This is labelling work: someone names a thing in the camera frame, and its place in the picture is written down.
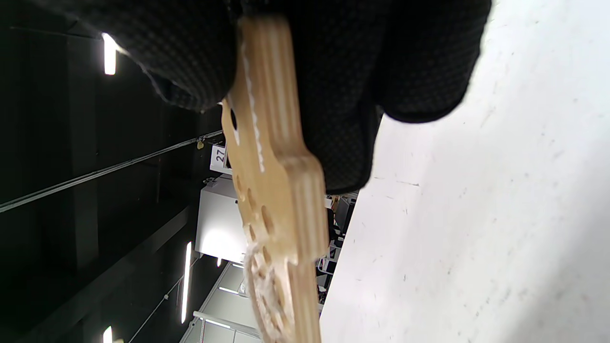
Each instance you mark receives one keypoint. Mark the white number sign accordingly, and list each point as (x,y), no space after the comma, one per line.
(219,157)

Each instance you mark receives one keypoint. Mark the person's right hand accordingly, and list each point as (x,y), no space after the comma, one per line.
(343,85)

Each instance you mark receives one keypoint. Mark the wooden crocodile lacing toy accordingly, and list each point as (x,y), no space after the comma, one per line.
(286,190)

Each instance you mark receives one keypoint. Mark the white ceiling strip light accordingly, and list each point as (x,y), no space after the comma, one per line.
(109,55)
(186,281)
(107,336)

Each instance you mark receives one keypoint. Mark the grey ceiling conduit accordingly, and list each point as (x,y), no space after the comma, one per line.
(95,175)

